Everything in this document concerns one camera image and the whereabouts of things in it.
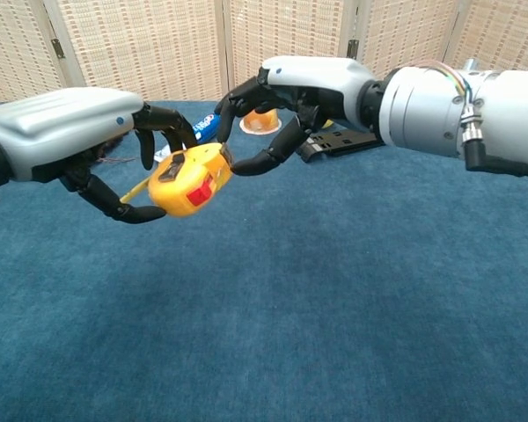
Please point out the blue white toothpaste tube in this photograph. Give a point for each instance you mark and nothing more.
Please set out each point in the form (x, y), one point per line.
(207, 125)

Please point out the bamboo folding screen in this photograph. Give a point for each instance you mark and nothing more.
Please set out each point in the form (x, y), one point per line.
(158, 44)

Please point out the black remote-like bar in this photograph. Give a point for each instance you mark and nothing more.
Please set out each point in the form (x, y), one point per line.
(347, 140)

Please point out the dark red grape bunch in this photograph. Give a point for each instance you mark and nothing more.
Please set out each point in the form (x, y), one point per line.
(112, 147)

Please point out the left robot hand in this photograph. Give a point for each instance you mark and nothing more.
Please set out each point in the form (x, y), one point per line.
(61, 127)

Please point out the black screen hinge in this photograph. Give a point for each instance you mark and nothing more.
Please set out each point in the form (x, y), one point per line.
(57, 48)
(352, 48)

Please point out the yellow tape measure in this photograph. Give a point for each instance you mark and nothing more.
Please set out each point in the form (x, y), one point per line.
(189, 180)

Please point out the yellow ball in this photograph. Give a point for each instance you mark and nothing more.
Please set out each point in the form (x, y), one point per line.
(327, 124)

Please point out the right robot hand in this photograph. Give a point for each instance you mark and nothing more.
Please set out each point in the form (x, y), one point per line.
(321, 77)

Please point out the blue table mat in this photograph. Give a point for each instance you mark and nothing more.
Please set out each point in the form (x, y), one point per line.
(264, 299)

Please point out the orange jelly cup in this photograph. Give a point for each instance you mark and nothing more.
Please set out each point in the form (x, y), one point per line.
(259, 121)

